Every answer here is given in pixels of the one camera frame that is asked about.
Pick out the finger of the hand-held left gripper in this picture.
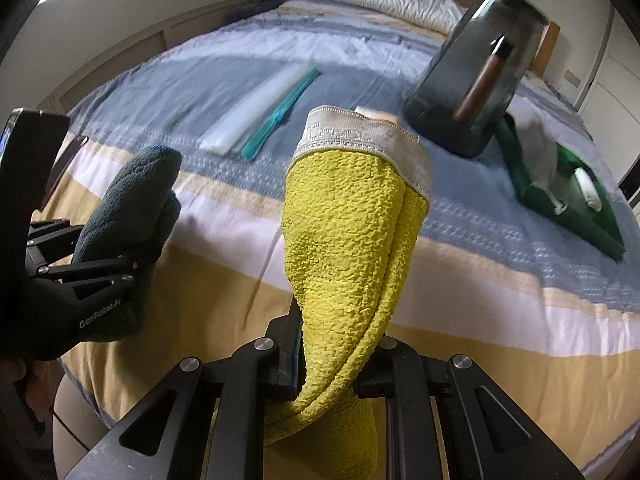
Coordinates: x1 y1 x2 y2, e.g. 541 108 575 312
37 242 168 307
27 219 86 266

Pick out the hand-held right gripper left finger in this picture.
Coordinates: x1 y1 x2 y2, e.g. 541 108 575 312
65 310 304 480

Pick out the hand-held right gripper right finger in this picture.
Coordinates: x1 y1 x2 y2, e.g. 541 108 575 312
352 336 586 480

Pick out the dark teal quilted towel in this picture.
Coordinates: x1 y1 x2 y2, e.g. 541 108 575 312
72 145 183 343

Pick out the yellow towel with beige band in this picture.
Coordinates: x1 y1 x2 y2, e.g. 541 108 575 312
210 105 433 480

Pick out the translucent zip pouch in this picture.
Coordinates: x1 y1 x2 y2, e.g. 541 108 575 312
200 62 321 161

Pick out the green tray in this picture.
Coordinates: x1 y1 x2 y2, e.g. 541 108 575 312
495 112 626 261

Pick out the white waffle washcloth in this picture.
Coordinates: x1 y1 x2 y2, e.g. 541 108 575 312
574 167 603 211

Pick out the person's left hand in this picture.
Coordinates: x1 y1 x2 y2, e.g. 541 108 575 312
0 356 28 386

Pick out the striped bed blanket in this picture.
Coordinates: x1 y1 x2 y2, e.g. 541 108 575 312
30 0 640 480

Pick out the brown stick with black cap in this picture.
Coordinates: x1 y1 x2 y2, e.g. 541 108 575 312
452 35 513 122

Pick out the dark cloth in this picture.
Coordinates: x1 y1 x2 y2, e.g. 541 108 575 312
235 0 286 13

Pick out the white wardrobe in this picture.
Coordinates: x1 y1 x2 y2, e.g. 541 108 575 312
570 5 640 211

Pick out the white pillow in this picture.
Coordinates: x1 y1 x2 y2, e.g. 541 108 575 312
320 0 463 36

